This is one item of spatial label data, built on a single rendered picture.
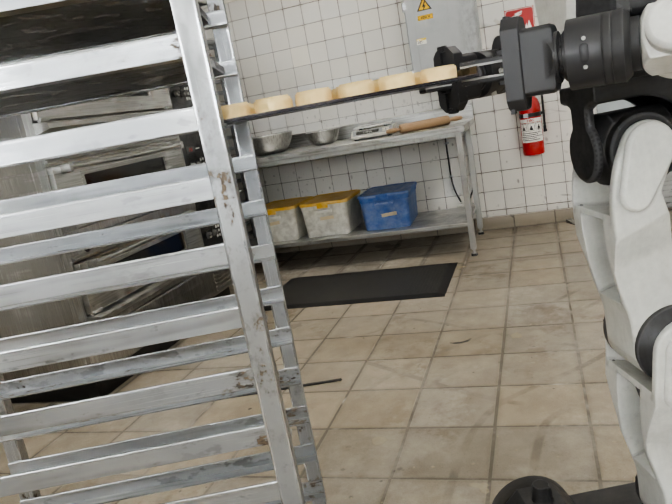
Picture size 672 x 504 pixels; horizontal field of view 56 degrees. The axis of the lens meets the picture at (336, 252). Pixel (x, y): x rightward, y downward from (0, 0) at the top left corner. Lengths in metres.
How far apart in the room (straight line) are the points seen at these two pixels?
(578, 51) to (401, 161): 4.29
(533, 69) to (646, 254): 0.43
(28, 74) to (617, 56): 0.71
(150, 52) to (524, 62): 0.47
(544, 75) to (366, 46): 4.28
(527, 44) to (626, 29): 0.12
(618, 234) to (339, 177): 4.24
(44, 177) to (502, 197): 3.32
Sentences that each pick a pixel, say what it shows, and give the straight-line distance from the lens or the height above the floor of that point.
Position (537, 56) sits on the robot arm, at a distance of 0.88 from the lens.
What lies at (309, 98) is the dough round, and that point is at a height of 1.14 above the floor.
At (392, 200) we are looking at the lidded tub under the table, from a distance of 4.50.
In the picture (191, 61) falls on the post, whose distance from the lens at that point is 0.82.
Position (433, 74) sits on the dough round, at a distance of 0.89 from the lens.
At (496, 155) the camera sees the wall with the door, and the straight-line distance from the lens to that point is 5.00.
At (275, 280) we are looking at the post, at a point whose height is 0.81.
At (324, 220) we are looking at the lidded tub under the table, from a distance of 4.66.
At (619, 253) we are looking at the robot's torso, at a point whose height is 0.81.
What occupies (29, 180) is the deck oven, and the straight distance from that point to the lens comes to 3.03.
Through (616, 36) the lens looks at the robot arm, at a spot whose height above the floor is 1.14.
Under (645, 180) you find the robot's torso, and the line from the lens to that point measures 1.11.
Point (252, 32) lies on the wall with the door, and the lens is 5.43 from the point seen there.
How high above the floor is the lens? 1.12
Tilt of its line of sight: 13 degrees down
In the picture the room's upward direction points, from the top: 10 degrees counter-clockwise
